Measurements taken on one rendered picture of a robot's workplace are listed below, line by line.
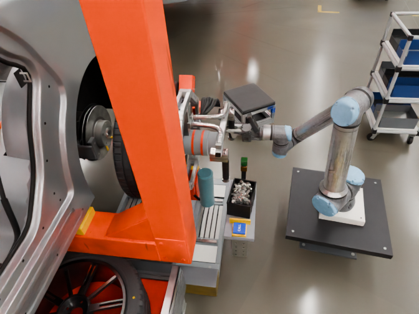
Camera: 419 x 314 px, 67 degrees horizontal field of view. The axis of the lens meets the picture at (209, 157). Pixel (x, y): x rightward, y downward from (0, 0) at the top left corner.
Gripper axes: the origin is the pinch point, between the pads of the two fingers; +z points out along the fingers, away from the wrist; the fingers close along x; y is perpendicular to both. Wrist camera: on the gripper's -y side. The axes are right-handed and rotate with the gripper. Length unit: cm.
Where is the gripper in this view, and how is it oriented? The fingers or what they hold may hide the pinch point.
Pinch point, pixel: (227, 128)
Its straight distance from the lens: 187.3
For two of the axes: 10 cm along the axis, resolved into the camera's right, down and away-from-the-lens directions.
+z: -9.9, -0.6, 1.4
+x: 1.4, -6.9, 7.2
